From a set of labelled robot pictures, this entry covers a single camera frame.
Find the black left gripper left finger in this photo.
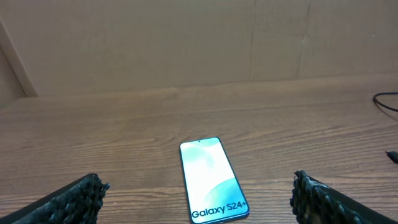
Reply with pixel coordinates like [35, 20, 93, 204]
[1, 173, 110, 224]

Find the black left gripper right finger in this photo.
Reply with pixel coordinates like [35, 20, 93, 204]
[290, 170, 397, 224]

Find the black USB charging cable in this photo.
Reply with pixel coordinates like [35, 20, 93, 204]
[372, 91, 398, 164]

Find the Samsung Galaxy smartphone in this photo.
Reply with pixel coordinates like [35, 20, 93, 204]
[180, 137, 250, 224]

